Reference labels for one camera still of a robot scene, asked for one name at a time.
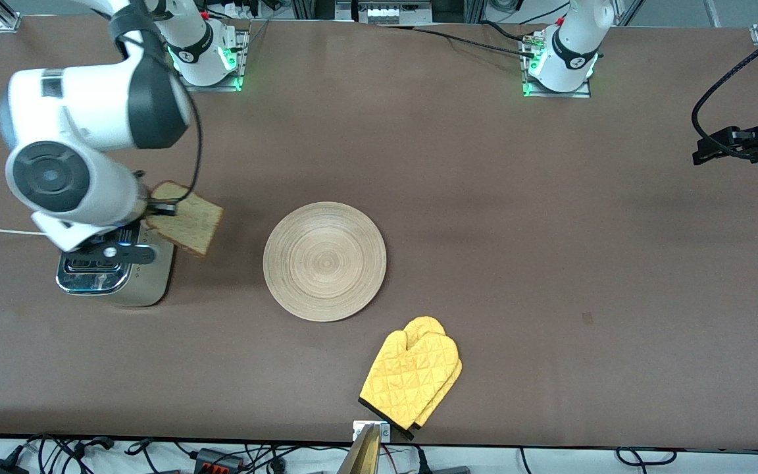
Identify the short black table cable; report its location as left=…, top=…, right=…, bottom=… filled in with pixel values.
left=481, top=20, right=531, bottom=43

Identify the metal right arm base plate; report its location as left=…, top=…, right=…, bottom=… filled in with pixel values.
left=178, top=30, right=248, bottom=92

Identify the chrome and beige toaster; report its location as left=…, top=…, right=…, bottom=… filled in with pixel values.
left=55, top=221, right=176, bottom=308

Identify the yellow quilted oven mitt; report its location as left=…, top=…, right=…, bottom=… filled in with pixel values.
left=358, top=329, right=460, bottom=435
left=404, top=316, right=464, bottom=440

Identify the black cable with plug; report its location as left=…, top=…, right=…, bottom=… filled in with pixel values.
left=24, top=433, right=116, bottom=461

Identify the white power strip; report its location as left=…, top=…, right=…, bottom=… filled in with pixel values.
left=356, top=0, right=434, bottom=24

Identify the white metal camera bracket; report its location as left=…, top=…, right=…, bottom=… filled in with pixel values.
left=353, top=420, right=391, bottom=443

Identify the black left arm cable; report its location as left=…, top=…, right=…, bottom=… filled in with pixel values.
left=691, top=22, right=758, bottom=159

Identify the tan wedge-shaped camera post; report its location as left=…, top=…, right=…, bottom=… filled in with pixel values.
left=336, top=425, right=381, bottom=474

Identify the round wooden plate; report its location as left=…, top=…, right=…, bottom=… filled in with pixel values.
left=263, top=201, right=388, bottom=323

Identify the long black table cable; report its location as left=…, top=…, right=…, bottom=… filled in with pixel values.
left=412, top=26, right=536, bottom=59

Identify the black box with orange clips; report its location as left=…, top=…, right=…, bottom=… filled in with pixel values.
left=195, top=448, right=246, bottom=473

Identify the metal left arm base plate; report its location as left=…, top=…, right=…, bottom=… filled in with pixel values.
left=522, top=39, right=592, bottom=98

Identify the slice of bread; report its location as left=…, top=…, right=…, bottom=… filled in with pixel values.
left=144, top=181, right=225, bottom=257

